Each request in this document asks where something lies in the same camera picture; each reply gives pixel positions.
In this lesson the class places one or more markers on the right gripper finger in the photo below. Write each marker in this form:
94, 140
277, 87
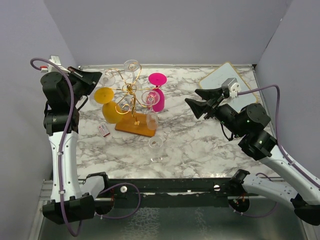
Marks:
208, 94
200, 108

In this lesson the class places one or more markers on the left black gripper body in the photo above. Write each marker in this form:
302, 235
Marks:
79, 88

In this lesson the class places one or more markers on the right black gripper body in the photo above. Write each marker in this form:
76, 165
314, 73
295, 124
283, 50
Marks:
226, 115

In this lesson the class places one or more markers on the yellow plastic wine glass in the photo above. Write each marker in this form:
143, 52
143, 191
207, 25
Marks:
110, 109

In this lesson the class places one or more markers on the clear wine glass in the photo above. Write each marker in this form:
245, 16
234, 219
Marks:
107, 80
156, 147
134, 67

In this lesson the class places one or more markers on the pink plastic wine glass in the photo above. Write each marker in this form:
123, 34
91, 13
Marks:
158, 79

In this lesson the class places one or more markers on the clear flute glass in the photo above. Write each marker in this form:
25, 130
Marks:
150, 98

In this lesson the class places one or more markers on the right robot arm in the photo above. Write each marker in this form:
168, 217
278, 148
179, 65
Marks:
302, 192

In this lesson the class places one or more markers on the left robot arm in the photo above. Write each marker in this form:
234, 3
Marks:
69, 201

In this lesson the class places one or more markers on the white board gold rim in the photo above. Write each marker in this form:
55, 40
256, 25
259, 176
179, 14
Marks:
215, 79

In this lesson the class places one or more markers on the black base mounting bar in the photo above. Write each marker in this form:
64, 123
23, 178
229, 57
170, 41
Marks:
170, 192

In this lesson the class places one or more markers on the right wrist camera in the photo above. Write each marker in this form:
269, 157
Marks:
230, 88

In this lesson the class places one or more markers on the gold wire glass rack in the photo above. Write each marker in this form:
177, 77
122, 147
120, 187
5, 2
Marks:
133, 122

